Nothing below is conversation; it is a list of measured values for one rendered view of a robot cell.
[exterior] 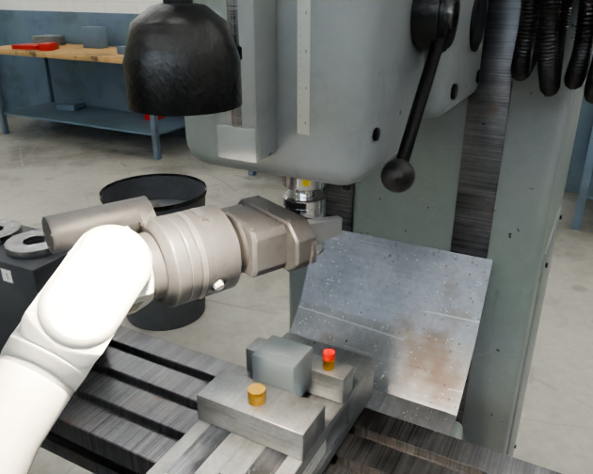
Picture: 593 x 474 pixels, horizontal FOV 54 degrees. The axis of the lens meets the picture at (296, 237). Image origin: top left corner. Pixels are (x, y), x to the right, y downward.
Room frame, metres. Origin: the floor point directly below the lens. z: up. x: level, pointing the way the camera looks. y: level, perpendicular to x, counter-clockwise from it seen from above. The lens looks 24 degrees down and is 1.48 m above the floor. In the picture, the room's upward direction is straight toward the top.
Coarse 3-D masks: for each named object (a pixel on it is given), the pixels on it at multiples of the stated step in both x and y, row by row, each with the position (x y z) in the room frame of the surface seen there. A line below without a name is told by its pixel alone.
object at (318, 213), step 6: (294, 210) 0.58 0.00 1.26; (300, 210) 0.58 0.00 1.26; (306, 210) 0.58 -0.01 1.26; (312, 210) 0.58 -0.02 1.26; (318, 210) 0.58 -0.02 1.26; (324, 210) 0.59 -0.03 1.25; (306, 216) 0.58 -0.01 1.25; (312, 216) 0.58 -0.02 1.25; (318, 216) 0.58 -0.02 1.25; (324, 216) 0.59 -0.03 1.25; (318, 246) 0.59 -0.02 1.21; (324, 246) 0.60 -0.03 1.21; (318, 252) 0.59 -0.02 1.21
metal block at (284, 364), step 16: (272, 336) 0.65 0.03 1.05; (256, 352) 0.61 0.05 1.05; (272, 352) 0.61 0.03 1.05; (288, 352) 0.61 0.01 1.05; (304, 352) 0.61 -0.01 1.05; (256, 368) 0.60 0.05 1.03; (272, 368) 0.59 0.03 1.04; (288, 368) 0.58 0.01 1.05; (304, 368) 0.60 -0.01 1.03; (272, 384) 0.59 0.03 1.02; (288, 384) 0.58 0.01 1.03; (304, 384) 0.61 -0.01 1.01
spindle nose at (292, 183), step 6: (282, 180) 0.60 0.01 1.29; (288, 180) 0.59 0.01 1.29; (294, 180) 0.58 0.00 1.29; (300, 180) 0.58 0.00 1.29; (288, 186) 0.59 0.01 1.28; (294, 186) 0.58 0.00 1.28; (300, 186) 0.58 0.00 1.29; (306, 186) 0.58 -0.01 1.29; (312, 186) 0.58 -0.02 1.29; (318, 186) 0.58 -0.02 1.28; (324, 186) 0.59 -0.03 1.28
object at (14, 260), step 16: (0, 224) 0.91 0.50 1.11; (16, 224) 0.91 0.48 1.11; (0, 240) 0.85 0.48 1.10; (16, 240) 0.84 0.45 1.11; (32, 240) 0.86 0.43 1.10; (0, 256) 0.81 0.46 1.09; (16, 256) 0.80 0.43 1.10; (32, 256) 0.80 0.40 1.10; (48, 256) 0.81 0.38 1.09; (64, 256) 0.82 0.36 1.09; (0, 272) 0.79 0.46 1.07; (16, 272) 0.78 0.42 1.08; (32, 272) 0.76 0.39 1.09; (48, 272) 0.78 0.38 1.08; (0, 288) 0.80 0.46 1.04; (16, 288) 0.78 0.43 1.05; (32, 288) 0.76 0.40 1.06; (0, 304) 0.80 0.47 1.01; (16, 304) 0.78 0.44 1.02; (0, 320) 0.81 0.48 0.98; (16, 320) 0.79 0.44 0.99; (0, 336) 0.81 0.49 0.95; (0, 352) 0.81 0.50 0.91
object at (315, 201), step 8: (288, 192) 0.61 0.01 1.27; (320, 192) 0.61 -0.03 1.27; (288, 200) 0.59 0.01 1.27; (296, 200) 0.58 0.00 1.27; (304, 200) 0.58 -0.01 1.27; (312, 200) 0.58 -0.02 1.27; (320, 200) 0.59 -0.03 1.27; (296, 208) 0.58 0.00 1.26; (304, 208) 0.58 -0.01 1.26; (312, 208) 0.58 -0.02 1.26
